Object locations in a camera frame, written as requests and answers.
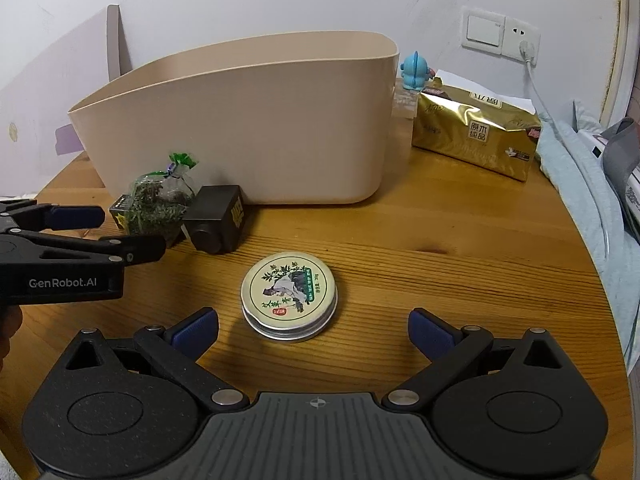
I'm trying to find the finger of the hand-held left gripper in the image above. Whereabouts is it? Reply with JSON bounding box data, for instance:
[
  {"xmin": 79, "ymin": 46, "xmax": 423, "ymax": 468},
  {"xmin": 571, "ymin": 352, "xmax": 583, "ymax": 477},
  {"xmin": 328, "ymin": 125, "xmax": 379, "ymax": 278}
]
[
  {"xmin": 0, "ymin": 200, "xmax": 106, "ymax": 234},
  {"xmin": 0, "ymin": 233, "xmax": 167, "ymax": 267}
]

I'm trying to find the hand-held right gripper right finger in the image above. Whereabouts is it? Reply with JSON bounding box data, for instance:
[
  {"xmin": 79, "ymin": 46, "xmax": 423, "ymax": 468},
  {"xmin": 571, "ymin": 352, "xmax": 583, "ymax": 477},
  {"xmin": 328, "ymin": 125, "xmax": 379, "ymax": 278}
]
[{"xmin": 382, "ymin": 308, "xmax": 563, "ymax": 408}]

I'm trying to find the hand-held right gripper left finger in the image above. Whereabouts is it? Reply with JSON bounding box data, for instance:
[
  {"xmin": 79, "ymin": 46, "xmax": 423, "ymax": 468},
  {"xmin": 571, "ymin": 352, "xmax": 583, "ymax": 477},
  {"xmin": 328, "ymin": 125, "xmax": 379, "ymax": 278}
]
[{"xmin": 65, "ymin": 308, "xmax": 251, "ymax": 408}]

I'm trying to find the round metal tin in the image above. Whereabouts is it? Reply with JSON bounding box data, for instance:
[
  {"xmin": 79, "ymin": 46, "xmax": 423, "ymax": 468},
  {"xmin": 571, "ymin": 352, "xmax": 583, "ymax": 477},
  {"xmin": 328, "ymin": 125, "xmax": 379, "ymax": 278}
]
[{"xmin": 240, "ymin": 252, "xmax": 338, "ymax": 343}]

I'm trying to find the beige plastic bin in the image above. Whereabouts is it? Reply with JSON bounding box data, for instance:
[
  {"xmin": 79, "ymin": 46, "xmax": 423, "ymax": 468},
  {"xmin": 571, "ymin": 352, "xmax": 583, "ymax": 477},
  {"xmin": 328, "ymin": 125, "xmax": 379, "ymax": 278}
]
[{"xmin": 67, "ymin": 31, "xmax": 401, "ymax": 206}]

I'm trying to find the person's left hand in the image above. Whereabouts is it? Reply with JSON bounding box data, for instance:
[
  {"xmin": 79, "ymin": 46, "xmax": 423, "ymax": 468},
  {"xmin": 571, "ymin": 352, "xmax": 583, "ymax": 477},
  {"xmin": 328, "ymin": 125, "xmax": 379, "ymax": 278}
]
[{"xmin": 0, "ymin": 305, "xmax": 24, "ymax": 373}]

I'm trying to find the small black yellow box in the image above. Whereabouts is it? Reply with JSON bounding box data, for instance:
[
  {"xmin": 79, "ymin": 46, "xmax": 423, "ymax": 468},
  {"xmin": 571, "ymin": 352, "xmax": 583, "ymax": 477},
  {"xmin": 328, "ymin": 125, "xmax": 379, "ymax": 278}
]
[{"xmin": 107, "ymin": 195, "xmax": 134, "ymax": 232}]

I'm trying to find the clear bag of dried herbs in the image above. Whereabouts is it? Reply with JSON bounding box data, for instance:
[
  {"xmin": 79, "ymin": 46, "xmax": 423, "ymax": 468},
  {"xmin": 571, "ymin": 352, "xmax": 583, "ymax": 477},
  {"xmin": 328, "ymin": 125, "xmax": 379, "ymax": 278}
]
[{"xmin": 122, "ymin": 151, "xmax": 201, "ymax": 248}]

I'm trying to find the black box yellow label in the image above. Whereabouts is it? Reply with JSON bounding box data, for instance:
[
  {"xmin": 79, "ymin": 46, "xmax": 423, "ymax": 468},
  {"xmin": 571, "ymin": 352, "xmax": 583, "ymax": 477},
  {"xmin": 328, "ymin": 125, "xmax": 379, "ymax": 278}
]
[{"xmin": 182, "ymin": 185, "xmax": 246, "ymax": 255}]

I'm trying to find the white purple panel board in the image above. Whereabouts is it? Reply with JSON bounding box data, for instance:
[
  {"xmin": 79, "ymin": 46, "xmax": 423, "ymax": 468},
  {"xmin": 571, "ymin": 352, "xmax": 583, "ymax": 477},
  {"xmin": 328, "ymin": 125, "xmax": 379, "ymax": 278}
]
[{"xmin": 0, "ymin": 4, "xmax": 133, "ymax": 196}]

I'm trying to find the light blue-grey cloth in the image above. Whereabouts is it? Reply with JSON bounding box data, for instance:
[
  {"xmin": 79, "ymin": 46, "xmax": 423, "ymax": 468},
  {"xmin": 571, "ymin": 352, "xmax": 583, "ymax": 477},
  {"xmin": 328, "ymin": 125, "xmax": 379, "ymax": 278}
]
[{"xmin": 537, "ymin": 100, "xmax": 640, "ymax": 361}]

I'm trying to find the gold tissue pack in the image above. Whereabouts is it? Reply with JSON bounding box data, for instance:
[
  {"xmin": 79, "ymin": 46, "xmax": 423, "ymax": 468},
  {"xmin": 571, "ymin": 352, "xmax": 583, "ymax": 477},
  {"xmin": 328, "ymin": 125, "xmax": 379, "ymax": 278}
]
[{"xmin": 411, "ymin": 72, "xmax": 543, "ymax": 183}]

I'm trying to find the white paper sheet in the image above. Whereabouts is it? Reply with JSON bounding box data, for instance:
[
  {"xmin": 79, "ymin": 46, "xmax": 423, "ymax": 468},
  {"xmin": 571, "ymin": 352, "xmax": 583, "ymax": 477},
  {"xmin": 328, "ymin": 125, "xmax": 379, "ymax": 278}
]
[{"xmin": 434, "ymin": 66, "xmax": 537, "ymax": 111}]

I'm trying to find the white power strip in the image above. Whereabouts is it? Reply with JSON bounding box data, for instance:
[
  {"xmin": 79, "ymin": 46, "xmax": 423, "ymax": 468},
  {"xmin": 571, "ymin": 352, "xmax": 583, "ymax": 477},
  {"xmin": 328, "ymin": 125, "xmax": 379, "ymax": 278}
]
[{"xmin": 575, "ymin": 129, "xmax": 618, "ymax": 161}]

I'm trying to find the blue toy figure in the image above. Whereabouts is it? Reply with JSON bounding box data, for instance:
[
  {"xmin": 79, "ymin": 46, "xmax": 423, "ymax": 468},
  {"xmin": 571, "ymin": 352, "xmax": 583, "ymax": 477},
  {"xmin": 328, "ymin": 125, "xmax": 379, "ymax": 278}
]
[{"xmin": 401, "ymin": 51, "xmax": 435, "ymax": 92}]

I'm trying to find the grey strap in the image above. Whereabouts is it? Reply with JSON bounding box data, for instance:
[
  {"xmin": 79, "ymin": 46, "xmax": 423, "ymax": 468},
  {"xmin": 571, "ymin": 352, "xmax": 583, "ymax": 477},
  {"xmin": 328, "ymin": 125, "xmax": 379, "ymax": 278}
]
[{"xmin": 597, "ymin": 117, "xmax": 640, "ymax": 201}]

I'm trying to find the white power cable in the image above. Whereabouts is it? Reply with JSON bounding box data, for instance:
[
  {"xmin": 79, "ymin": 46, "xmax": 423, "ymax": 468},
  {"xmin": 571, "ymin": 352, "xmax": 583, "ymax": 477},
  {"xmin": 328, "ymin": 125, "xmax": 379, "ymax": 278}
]
[{"xmin": 525, "ymin": 62, "xmax": 613, "ymax": 261}]

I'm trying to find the white wall switch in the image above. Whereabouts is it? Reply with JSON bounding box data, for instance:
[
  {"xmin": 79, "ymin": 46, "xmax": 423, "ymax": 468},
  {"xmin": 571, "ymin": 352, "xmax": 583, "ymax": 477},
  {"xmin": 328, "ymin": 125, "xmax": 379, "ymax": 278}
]
[{"xmin": 462, "ymin": 6, "xmax": 506, "ymax": 51}]

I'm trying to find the white wall socket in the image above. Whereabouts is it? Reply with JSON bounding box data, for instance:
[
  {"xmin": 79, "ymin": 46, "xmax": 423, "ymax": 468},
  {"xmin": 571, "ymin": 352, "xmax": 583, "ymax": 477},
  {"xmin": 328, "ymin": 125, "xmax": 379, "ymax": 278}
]
[{"xmin": 500, "ymin": 16, "xmax": 542, "ymax": 63}]

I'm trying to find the white gold-trimmed frame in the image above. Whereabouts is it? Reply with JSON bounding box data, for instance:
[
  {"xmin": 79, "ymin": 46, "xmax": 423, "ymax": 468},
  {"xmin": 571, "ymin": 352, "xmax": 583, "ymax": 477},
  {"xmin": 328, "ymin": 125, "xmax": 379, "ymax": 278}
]
[{"xmin": 600, "ymin": 0, "xmax": 640, "ymax": 126}]

